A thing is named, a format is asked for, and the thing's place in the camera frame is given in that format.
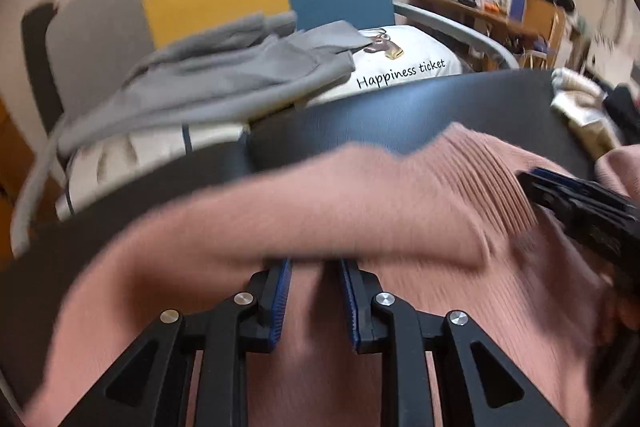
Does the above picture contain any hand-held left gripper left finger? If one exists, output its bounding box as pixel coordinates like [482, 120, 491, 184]
[60, 257, 293, 427]

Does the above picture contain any wooden desk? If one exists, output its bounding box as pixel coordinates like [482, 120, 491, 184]
[410, 0, 531, 52]

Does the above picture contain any grey cloth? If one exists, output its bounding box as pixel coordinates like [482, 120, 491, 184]
[57, 9, 368, 158]

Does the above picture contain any black cloth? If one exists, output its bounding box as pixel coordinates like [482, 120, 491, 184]
[602, 84, 640, 142]

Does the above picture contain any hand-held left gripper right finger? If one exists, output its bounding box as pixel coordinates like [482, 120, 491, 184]
[339, 259, 571, 427]

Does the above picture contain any white printed cushion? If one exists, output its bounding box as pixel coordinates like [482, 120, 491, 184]
[55, 24, 466, 220]

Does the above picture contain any beige cloth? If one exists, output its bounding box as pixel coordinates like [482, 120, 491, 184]
[550, 67, 623, 152]

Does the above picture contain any orange wooden wardrobe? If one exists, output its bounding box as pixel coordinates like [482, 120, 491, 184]
[0, 99, 51, 268]

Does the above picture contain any pink knitted sweater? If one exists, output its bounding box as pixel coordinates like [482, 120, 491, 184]
[22, 122, 640, 427]

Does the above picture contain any wooden cabinet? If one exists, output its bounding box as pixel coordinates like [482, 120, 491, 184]
[525, 0, 566, 52]

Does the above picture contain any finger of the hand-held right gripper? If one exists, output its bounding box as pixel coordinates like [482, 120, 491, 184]
[530, 167, 640, 220]
[517, 176, 640, 293]

